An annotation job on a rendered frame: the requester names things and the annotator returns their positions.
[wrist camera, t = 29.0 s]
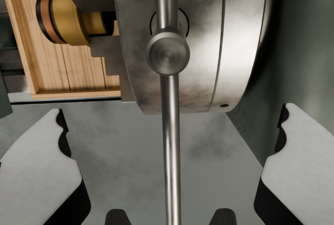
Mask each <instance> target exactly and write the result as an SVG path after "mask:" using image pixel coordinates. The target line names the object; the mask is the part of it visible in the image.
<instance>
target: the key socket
mask: <svg viewBox="0 0 334 225"><path fill-rule="evenodd" d="M178 20H179V22H180V23H181V25H182V27H183V29H184V32H185V36H187V33H188V28H189V24H188V19H187V17H186V15H185V13H184V12H183V11H182V9H180V8H178ZM156 24H157V19H156V12H155V14H154V15H153V17H152V20H151V33H153V31H154V29H155V26H156Z"/></svg>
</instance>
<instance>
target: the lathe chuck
mask: <svg viewBox="0 0 334 225"><path fill-rule="evenodd" d="M223 3H224V0H178V7H179V8H180V9H182V11H183V12H184V13H185V15H186V17H187V19H188V24H189V28H188V33H187V36H186V39H187V42H188V45H189V49H190V59H189V62H188V65H187V66H186V68H185V69H184V70H183V71H182V72H180V73H179V113H180V114H190V113H205V112H206V111H207V110H208V109H209V107H210V104H211V101H212V98H213V94H214V89H215V84H216V78H217V72H218V65H219V56H220V47H221V35H222V21H223ZM114 4H115V11H116V18H117V25H118V31H119V37H120V42H121V48H122V53H123V58H124V63H125V67H126V71H127V75H128V79H129V83H130V86H131V90H132V93H133V96H134V98H135V101H136V103H137V105H138V107H139V109H140V110H141V112H142V113H143V114H145V115H162V103H161V86H160V75H159V74H158V73H156V72H154V71H153V70H152V69H151V68H150V67H149V65H148V63H147V60H146V48H147V45H148V43H149V40H150V38H151V36H152V33H151V20H152V17H153V15H154V14H155V12H156V2H155V0H114Z"/></svg>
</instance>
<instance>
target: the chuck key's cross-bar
mask: <svg viewBox="0 0 334 225"><path fill-rule="evenodd" d="M155 2H156V19H157V30H158V29H161V28H175V29H178V0H155ZM160 86H161V103H162V124H163V148H164V174H165V199H166V225H181V182H180V127H179V74H176V75H173V76H164V75H160Z"/></svg>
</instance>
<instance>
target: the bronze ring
mask: <svg viewBox="0 0 334 225"><path fill-rule="evenodd" d="M35 10H36V17H37V21H38V24H39V26H40V29H41V31H42V32H43V34H44V35H45V37H46V38H47V39H48V40H49V41H50V42H52V43H54V44H69V45H71V46H85V45H87V46H88V47H90V45H89V37H96V36H112V35H113V32H114V18H113V12H112V11H108V12H107V11H106V12H92V13H90V12H89V13H80V12H79V10H78V9H77V7H76V6H75V4H74V3H73V1H72V0H37V1H36V6H35Z"/></svg>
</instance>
